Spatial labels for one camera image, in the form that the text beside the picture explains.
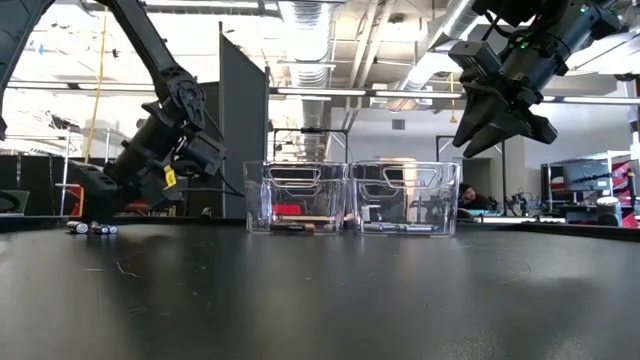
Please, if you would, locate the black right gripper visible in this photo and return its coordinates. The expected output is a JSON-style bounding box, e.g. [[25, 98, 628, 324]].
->
[[452, 32, 571, 159]]

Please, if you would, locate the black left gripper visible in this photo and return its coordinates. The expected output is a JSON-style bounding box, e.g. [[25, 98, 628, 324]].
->
[[67, 115, 190, 224]]

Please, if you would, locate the yellow cable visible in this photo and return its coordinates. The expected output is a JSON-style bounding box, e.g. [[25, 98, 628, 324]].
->
[[82, 7, 109, 164]]

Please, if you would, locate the white round canister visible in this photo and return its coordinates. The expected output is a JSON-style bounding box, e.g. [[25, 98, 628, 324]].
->
[[596, 195, 623, 227]]

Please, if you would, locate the red equipment rack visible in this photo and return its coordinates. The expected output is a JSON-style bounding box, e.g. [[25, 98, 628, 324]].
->
[[612, 158, 640, 227]]

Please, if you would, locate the yellow hanging strap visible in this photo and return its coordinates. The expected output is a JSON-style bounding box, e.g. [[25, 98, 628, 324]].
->
[[448, 72, 459, 125]]

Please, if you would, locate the clear plastic bin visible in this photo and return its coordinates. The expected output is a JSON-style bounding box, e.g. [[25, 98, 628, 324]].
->
[[351, 159, 462, 237], [243, 159, 354, 235]]

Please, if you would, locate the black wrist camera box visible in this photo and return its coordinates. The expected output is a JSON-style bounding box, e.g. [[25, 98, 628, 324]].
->
[[448, 40, 503, 77], [179, 132, 227, 177]]

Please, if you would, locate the person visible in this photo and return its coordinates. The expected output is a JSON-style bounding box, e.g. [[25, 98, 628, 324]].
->
[[458, 182, 495, 212]]

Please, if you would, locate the black metal gantry frame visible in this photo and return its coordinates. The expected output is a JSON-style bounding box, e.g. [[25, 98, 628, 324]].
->
[[434, 132, 507, 211]]

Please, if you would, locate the computer monitor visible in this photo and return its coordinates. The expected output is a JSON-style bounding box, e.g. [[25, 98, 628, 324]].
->
[[560, 157, 612, 194]]

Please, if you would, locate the black partition panel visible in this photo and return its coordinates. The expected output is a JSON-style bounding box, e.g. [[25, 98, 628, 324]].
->
[[186, 20, 272, 220]]

